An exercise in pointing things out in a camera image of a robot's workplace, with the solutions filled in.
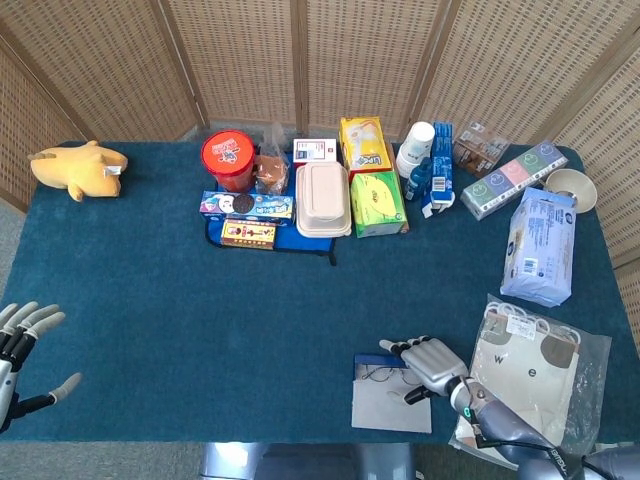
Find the blue white milk carton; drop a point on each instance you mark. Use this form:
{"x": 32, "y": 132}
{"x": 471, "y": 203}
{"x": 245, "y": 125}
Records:
{"x": 442, "y": 160}

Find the teal carpet table cover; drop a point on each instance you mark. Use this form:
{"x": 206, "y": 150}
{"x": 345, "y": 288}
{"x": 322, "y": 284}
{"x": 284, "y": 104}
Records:
{"x": 200, "y": 325}

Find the woven folding screen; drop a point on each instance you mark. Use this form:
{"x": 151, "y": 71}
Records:
{"x": 350, "y": 60}

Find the blue glasses case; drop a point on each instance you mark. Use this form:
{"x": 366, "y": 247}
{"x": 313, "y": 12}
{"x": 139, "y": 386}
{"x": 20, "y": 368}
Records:
{"x": 390, "y": 410}

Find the red instant noodle tub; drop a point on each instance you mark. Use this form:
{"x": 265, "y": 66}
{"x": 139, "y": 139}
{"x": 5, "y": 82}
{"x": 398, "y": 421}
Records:
{"x": 227, "y": 157}

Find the blue flat tray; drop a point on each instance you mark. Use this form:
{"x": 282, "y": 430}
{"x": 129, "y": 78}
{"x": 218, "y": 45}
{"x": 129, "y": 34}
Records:
{"x": 300, "y": 242}

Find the yellow tissue pack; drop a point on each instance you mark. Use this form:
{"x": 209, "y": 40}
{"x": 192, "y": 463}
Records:
{"x": 362, "y": 145}

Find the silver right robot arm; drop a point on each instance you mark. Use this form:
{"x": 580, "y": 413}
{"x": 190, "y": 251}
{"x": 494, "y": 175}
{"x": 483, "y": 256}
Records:
{"x": 500, "y": 425}

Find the stack of beige food containers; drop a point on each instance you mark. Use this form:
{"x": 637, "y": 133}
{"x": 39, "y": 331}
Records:
{"x": 322, "y": 197}

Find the plastic bag with canvas tote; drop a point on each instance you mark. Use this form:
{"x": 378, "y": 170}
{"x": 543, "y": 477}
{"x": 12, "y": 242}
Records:
{"x": 540, "y": 380}

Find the green tissue pack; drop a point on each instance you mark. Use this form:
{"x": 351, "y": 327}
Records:
{"x": 377, "y": 202}

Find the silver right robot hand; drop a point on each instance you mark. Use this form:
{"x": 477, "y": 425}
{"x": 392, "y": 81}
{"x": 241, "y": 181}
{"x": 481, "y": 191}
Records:
{"x": 435, "y": 365}

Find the clear bag of pastries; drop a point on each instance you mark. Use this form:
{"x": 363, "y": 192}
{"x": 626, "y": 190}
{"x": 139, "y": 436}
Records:
{"x": 272, "y": 172}

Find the blue spray bottle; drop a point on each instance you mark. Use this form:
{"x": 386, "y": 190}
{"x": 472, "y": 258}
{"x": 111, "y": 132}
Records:
{"x": 416, "y": 182}

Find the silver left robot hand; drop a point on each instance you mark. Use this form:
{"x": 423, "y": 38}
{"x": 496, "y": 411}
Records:
{"x": 25, "y": 325}

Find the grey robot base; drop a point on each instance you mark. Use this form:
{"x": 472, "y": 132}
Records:
{"x": 300, "y": 462}

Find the pastel tissue multipack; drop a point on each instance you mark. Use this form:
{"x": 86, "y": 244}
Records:
{"x": 510, "y": 182}

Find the small yellow red box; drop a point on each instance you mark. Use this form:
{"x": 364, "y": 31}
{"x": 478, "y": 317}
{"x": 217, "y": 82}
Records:
{"x": 247, "y": 235}

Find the black-framed eyeglasses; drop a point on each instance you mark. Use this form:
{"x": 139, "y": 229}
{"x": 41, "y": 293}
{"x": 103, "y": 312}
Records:
{"x": 380, "y": 374}

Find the yellow plush toy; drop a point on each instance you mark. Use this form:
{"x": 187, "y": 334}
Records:
{"x": 85, "y": 170}

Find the stack of white paper cups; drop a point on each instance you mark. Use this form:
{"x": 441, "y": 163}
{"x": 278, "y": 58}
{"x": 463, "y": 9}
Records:
{"x": 415, "y": 145}

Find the blue cookie box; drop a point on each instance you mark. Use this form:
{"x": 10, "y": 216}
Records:
{"x": 260, "y": 207}

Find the clear box with brown pieces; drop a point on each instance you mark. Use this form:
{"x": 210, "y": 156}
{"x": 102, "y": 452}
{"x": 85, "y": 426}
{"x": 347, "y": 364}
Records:
{"x": 482, "y": 147}

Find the small red white box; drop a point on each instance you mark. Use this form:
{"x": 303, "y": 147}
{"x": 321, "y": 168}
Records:
{"x": 312, "y": 150}

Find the beige bowl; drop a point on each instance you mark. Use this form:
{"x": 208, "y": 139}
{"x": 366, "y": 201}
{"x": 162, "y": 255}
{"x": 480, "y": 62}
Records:
{"x": 575, "y": 187}

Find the light blue wipes pack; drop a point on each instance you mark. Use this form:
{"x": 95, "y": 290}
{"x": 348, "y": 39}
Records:
{"x": 542, "y": 250}

